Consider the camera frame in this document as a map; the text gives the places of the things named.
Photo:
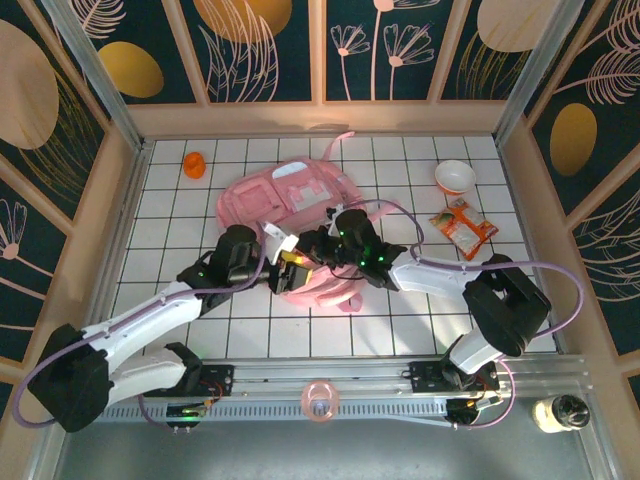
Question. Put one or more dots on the aluminium frame post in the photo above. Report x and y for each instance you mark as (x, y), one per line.
(102, 85)
(541, 75)

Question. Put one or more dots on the white bottle black cap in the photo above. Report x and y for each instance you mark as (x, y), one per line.
(560, 412)

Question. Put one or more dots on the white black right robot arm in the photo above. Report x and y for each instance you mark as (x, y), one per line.
(430, 277)

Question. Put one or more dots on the pink student backpack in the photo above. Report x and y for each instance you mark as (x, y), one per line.
(250, 195)

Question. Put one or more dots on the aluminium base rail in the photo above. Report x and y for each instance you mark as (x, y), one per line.
(350, 372)

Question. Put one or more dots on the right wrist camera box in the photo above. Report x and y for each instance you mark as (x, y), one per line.
(332, 214)

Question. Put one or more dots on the black controller board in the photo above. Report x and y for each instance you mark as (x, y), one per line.
(185, 412)
(465, 412)

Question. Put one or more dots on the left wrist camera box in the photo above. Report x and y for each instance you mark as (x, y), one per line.
(280, 240)

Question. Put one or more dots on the small orange cup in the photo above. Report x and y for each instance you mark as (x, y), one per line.
(194, 166)

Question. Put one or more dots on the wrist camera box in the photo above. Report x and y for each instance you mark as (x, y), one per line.
(332, 214)
(280, 240)

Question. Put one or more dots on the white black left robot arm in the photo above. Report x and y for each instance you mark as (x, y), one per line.
(145, 325)

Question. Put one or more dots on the pink tape roll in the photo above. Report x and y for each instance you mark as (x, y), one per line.
(312, 402)

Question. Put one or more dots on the orange snack packet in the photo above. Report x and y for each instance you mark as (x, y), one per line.
(465, 227)

